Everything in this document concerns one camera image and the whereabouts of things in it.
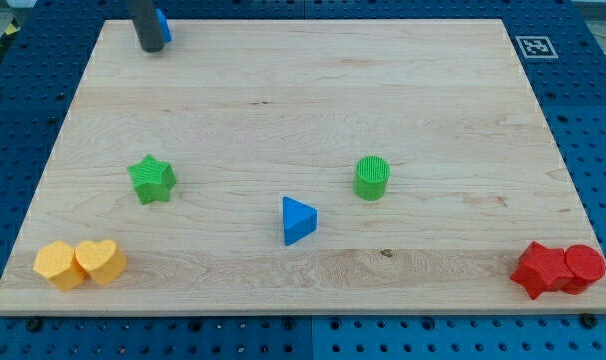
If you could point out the blue triangle block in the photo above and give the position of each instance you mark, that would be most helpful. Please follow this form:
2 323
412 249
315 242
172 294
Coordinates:
299 220

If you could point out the blue cube block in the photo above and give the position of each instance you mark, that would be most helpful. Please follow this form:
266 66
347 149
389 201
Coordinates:
164 25

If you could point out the light wooden board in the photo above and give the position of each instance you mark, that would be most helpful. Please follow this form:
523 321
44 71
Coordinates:
249 112

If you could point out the green cylinder block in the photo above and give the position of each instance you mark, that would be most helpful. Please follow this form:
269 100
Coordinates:
371 177

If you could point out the green star block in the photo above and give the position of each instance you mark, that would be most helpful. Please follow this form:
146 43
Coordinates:
152 180

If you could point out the yellow heart block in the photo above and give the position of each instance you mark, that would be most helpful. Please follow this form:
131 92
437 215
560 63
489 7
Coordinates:
103 260

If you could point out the dark grey robot pusher rod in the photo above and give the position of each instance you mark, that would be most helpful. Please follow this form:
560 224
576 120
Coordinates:
146 24

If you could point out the red star block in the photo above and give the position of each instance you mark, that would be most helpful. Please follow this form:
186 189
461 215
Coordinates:
541 269

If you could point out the yellow hexagon block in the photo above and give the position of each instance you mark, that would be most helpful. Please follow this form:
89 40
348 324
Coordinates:
57 263

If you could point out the white fiducial marker tag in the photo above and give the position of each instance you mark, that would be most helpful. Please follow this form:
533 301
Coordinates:
536 47

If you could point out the red cylinder block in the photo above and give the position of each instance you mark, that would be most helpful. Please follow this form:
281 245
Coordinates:
587 267

